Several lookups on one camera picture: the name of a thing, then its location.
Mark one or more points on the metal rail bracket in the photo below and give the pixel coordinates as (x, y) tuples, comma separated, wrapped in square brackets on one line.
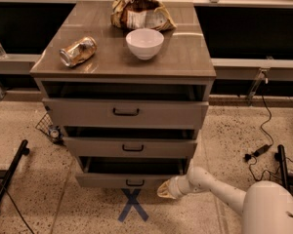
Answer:
[(261, 76)]

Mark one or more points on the crumpled chip bag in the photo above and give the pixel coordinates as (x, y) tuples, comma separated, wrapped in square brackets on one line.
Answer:
[(137, 14)]

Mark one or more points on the grey drawer cabinet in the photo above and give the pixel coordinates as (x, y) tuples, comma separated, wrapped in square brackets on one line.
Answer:
[(182, 60)]

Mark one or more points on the white bowl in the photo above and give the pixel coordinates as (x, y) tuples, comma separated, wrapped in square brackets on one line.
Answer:
[(144, 43)]

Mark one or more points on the grey drawer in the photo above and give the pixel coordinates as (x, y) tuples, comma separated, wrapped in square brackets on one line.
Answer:
[(154, 106), (130, 142), (134, 173)]

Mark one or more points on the black stand leg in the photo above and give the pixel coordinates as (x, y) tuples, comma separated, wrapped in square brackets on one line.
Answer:
[(280, 157), (6, 175)]

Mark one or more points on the blue tape cross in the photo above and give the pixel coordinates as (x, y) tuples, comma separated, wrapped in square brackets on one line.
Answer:
[(132, 203)]

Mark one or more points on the black right stand leg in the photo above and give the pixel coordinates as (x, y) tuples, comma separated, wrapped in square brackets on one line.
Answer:
[(280, 157)]

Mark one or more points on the grey bottom drawer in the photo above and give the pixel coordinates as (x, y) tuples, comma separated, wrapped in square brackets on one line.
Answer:
[(134, 173)]

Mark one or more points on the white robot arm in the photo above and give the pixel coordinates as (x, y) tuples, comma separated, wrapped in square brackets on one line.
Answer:
[(266, 207)]

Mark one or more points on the black left stand leg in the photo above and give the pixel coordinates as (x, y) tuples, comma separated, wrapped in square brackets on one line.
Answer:
[(6, 175)]

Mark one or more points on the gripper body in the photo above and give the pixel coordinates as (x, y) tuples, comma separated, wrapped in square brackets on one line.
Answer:
[(176, 186)]

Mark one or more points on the black wire basket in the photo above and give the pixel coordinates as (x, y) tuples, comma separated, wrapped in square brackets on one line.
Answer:
[(48, 129)]

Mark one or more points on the grey middle drawer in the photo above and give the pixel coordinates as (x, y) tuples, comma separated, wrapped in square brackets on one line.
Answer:
[(130, 142)]

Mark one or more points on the grey top drawer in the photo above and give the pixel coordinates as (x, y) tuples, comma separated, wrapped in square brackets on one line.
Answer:
[(154, 106)]

